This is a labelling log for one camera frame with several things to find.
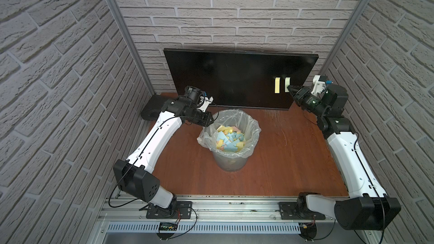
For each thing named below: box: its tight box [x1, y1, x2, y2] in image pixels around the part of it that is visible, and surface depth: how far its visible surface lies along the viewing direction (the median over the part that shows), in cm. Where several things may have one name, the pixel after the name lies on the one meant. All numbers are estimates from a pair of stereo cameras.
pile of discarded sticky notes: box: [215, 125, 246, 152], surface depth 83 cm
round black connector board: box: [298, 222, 318, 241], surface depth 72 cm
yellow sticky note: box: [274, 77, 281, 94], surface depth 74 cm
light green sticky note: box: [284, 76, 291, 93], surface depth 74 cm
